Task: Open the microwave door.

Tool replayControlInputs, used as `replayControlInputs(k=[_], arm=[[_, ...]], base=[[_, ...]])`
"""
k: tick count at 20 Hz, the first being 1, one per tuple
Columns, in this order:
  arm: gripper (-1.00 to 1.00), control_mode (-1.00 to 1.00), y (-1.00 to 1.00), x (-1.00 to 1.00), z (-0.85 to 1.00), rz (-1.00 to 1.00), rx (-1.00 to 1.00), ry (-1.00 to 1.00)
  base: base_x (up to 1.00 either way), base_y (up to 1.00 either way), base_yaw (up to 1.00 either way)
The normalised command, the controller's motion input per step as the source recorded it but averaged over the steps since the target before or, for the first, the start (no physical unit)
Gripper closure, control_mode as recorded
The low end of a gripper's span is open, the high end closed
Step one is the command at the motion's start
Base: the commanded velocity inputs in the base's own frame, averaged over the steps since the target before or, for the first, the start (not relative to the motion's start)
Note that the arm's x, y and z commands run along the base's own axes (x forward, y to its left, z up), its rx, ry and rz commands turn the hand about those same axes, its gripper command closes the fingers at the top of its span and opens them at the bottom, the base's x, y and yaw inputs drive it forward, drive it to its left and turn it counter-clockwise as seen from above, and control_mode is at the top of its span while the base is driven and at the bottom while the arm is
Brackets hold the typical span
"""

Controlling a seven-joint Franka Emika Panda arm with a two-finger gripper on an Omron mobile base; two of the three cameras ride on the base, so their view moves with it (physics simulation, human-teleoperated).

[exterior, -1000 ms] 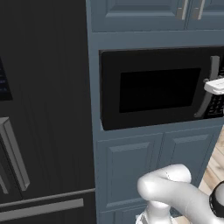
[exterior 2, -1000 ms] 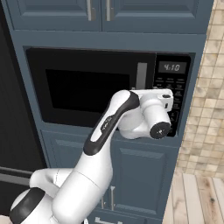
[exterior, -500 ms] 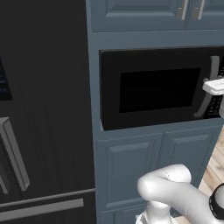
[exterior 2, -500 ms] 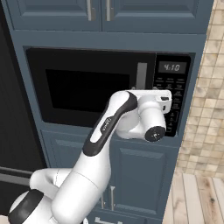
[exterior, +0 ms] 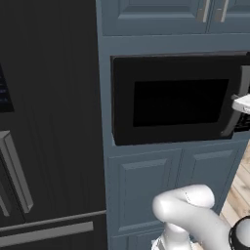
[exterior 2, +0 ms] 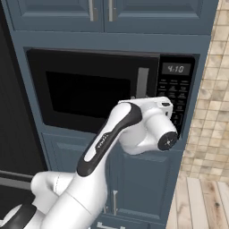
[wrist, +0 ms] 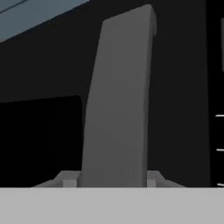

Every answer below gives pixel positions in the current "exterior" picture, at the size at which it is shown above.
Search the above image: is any blue-grey cupboard door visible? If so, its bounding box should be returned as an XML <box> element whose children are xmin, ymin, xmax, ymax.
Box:
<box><xmin>207</xmin><ymin>0</ymin><xmax>250</xmax><ymax>34</ymax></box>
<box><xmin>109</xmin><ymin>229</ymin><xmax>167</xmax><ymax>250</ymax></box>
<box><xmin>102</xmin><ymin>0</ymin><xmax>210</xmax><ymax>36</ymax></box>
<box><xmin>106</xmin><ymin>148</ymin><xmax>184</xmax><ymax>236</ymax></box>
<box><xmin>177</xmin><ymin>146</ymin><xmax>243</xmax><ymax>216</ymax></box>

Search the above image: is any black microwave oven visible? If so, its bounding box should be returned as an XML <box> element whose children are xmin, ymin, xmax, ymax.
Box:
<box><xmin>109</xmin><ymin>51</ymin><xmax>250</xmax><ymax>146</ymax></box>

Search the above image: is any grey cupboard door handle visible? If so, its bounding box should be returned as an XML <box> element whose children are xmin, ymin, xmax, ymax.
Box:
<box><xmin>196</xmin><ymin>0</ymin><xmax>212</xmax><ymax>23</ymax></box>
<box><xmin>214</xmin><ymin>0</ymin><xmax>229</xmax><ymax>23</ymax></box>

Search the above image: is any grey fridge drawer handle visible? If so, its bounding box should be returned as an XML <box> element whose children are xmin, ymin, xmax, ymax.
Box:
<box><xmin>0</xmin><ymin>221</ymin><xmax>95</xmax><ymax>249</ymax></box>

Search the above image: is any black fridge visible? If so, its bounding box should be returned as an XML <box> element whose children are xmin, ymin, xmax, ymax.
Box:
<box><xmin>0</xmin><ymin>0</ymin><xmax>108</xmax><ymax>250</ymax></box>

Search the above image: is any grey fridge door handle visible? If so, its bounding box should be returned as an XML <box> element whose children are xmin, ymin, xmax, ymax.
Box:
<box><xmin>0</xmin><ymin>130</ymin><xmax>35</xmax><ymax>215</ymax></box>
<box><xmin>0</xmin><ymin>182</ymin><xmax>11</xmax><ymax>218</ymax></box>

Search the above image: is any black microwave door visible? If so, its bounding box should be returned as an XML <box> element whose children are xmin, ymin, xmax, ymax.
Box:
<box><xmin>109</xmin><ymin>53</ymin><xmax>243</xmax><ymax>146</ymax></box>

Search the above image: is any blue-grey cupboard unit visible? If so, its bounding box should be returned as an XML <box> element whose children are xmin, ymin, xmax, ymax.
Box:
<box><xmin>95</xmin><ymin>0</ymin><xmax>250</xmax><ymax>250</ymax></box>

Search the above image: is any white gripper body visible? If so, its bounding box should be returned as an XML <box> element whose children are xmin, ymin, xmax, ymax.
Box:
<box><xmin>230</xmin><ymin>94</ymin><xmax>250</xmax><ymax>115</ymax></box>

